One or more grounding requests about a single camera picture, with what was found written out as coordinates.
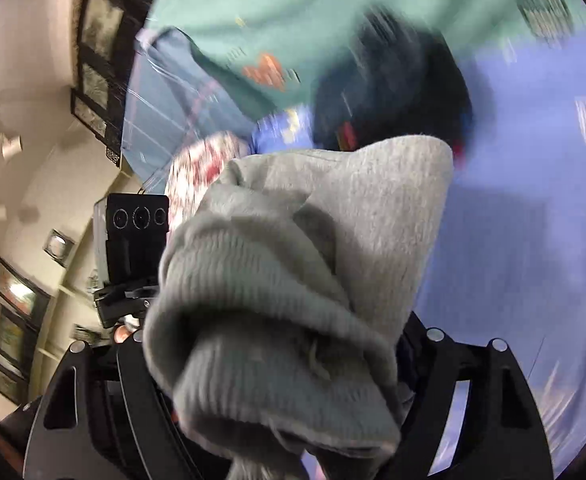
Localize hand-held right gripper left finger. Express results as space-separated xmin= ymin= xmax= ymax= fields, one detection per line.
xmin=23 ymin=332 xmax=194 ymax=480

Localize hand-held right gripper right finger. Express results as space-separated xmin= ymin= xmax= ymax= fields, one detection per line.
xmin=377 ymin=311 xmax=554 ymax=480

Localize grey sweatshirt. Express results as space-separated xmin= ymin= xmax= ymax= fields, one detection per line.
xmin=143 ymin=135 xmax=456 ymax=480

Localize person's left hand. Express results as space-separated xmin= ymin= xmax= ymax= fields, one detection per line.
xmin=114 ymin=324 xmax=141 ymax=345

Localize small square framed picture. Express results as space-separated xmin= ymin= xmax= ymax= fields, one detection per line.
xmin=43 ymin=229 xmax=76 ymax=267

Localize floral bolster pillow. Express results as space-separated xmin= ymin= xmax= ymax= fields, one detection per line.
xmin=165 ymin=131 xmax=251 ymax=226

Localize wide framed picture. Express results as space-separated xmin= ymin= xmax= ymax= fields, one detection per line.
xmin=0 ymin=256 xmax=51 ymax=316

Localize dark framed picture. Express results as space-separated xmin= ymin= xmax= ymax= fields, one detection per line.
xmin=0 ymin=305 xmax=41 ymax=376

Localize blue printed bed sheet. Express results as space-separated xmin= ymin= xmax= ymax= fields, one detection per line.
xmin=250 ymin=35 xmax=586 ymax=480

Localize blue plaid pillow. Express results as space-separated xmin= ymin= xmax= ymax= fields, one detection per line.
xmin=122 ymin=27 xmax=274 ymax=186

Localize blue and red garment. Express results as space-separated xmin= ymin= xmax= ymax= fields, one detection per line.
xmin=453 ymin=105 xmax=476 ymax=161

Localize pile of dark clothes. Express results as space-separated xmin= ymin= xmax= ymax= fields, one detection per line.
xmin=315 ymin=7 xmax=474 ymax=153

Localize green printed quilt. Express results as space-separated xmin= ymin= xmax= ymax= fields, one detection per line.
xmin=145 ymin=0 xmax=586 ymax=111

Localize black framed wall panels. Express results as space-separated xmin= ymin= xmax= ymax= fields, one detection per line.
xmin=70 ymin=0 xmax=158 ymax=161

